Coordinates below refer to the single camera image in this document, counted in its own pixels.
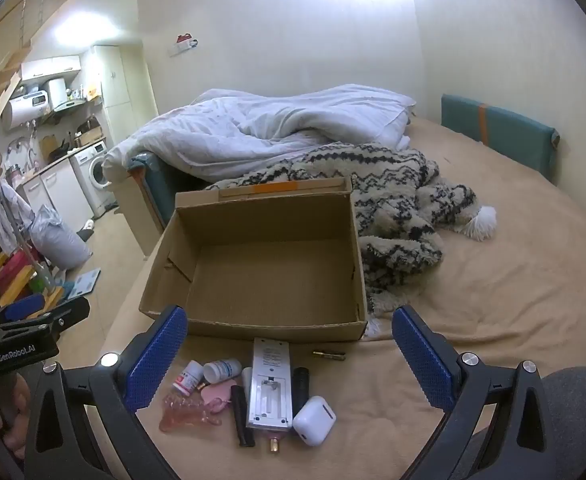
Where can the grey white plastic bag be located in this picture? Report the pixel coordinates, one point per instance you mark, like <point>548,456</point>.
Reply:
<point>58,245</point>

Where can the white charger plug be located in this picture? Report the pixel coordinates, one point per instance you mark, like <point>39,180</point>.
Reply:
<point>313,422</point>

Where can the white remote control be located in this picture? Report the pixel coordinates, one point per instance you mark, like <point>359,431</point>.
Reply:
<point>268,390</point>

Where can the white washing machine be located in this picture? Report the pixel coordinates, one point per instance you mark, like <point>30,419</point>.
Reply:
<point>90,175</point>

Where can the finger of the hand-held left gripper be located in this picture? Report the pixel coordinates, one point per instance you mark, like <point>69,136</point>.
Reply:
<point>68,317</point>
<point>23,306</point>

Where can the white water heater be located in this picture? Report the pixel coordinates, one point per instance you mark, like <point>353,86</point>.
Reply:
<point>25,110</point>

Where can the white pill bottle red label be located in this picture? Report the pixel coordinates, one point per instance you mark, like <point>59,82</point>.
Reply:
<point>188,377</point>

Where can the black white shoe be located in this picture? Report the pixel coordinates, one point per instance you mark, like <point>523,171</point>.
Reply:
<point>87,230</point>

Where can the hanging clothes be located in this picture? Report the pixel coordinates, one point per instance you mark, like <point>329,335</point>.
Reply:
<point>8,210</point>

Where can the white wall cabinet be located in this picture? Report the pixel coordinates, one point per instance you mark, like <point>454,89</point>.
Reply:
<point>50,67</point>

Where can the tall cream cupboard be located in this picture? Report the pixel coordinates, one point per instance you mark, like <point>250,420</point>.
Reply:
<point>123,85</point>

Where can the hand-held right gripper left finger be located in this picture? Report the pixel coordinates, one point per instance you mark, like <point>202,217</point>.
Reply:
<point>155,355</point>

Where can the wall hook with red item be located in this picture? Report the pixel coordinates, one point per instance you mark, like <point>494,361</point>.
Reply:
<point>183,44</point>

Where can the range hood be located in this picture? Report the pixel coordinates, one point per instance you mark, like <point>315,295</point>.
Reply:
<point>60,95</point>

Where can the translucent pink hair claw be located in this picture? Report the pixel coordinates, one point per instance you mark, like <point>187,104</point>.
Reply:
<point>183,415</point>

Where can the white duvet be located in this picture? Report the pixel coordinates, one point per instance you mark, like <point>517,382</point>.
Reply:
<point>273,125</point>

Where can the beige bed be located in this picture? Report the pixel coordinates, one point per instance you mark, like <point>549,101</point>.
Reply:
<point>473,285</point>

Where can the grey rounded case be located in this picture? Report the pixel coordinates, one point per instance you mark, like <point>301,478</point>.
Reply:
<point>247,376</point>

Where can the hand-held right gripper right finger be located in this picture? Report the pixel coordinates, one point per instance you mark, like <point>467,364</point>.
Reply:
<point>418,355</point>

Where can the white kitchen counter cabinet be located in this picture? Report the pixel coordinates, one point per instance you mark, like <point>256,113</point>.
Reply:
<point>58,190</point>

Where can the wooden staircase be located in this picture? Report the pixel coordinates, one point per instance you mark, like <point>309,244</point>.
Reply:
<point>3,75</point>

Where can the white pill bottle blue label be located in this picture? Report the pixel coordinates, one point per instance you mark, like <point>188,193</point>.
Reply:
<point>220,370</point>

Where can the black flashlight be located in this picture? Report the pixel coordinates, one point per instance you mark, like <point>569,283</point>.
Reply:
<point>300,385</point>

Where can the black lipstick tube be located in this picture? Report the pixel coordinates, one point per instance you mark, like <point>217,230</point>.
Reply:
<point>240,420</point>

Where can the beige black patterned blanket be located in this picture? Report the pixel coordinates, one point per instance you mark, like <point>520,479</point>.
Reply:
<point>398,195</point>

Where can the small cardboard box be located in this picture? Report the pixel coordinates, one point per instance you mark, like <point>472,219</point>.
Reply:
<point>90,135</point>

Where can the small black gold screwdriver bit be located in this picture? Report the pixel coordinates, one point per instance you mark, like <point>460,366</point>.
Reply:
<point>329,356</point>

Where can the person's left hand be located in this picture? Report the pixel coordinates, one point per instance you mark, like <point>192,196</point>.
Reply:
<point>18,410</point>

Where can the bathroom scale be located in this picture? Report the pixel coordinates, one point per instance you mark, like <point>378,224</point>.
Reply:
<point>85,285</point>

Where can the brown cardboard box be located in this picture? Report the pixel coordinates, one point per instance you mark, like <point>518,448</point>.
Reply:
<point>273,270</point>

